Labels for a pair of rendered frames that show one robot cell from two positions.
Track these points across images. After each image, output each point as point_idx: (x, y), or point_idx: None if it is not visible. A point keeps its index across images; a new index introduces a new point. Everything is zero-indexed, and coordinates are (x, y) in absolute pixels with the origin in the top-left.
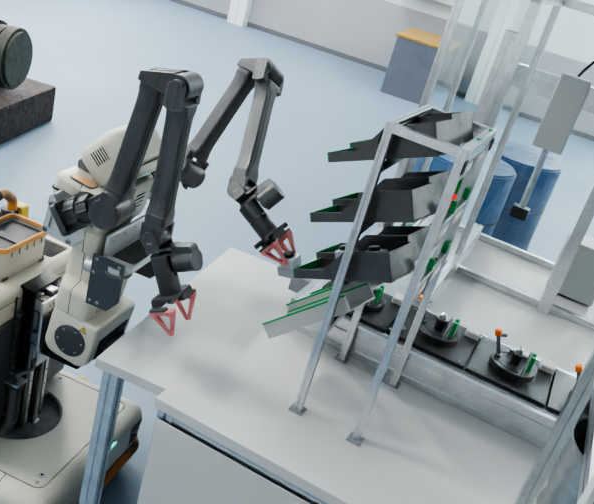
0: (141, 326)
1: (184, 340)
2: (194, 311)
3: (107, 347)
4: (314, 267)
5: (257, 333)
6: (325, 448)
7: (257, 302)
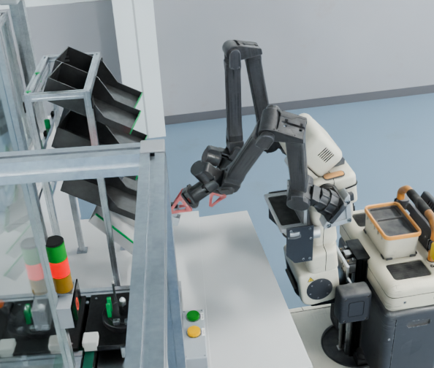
0: (254, 238)
1: (223, 246)
2: (245, 269)
3: (286, 273)
4: None
5: (191, 281)
6: (96, 236)
7: (219, 311)
